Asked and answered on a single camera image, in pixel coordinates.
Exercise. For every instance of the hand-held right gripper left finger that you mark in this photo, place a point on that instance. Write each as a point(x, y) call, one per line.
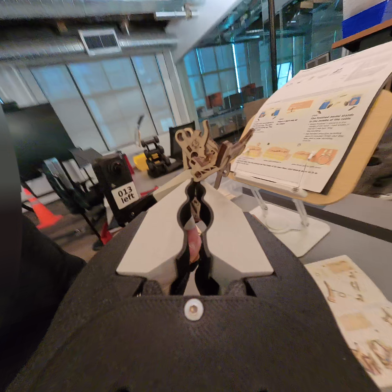
point(153, 245)

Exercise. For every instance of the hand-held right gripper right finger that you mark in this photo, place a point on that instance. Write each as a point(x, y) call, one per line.
point(235, 245)

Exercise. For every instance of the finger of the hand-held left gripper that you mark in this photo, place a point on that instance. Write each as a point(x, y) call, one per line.
point(171, 186)

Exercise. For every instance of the wooden model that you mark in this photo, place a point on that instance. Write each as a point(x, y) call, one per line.
point(199, 153)

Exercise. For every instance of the model parts instruction booklet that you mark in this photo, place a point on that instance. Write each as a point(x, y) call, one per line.
point(346, 306)

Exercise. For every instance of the person's left hand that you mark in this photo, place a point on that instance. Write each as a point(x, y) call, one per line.
point(194, 245)

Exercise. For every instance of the yellow plastic object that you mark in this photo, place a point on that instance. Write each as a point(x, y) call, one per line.
point(141, 162)

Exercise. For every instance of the black dumbbell rack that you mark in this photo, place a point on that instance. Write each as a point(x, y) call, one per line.
point(156, 159)

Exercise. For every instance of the black tripod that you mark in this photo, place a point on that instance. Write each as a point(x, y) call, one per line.
point(61, 180)

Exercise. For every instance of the orange traffic cone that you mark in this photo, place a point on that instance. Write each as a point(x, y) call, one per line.
point(46, 214)

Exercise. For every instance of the black monitor screen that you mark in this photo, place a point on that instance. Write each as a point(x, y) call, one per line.
point(30, 137)

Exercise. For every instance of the white air vent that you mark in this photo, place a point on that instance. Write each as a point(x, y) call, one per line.
point(99, 41)

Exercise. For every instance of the wooden book stand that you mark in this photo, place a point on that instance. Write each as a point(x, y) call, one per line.
point(352, 171)

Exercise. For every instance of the printed instruction sheet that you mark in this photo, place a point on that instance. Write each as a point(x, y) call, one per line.
point(306, 122)

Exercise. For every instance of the black pole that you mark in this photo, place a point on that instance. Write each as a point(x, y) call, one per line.
point(273, 46)

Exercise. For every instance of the wooden shelf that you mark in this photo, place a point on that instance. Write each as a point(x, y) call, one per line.
point(361, 38)

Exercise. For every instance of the silver air duct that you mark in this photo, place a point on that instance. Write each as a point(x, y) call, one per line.
point(46, 50)

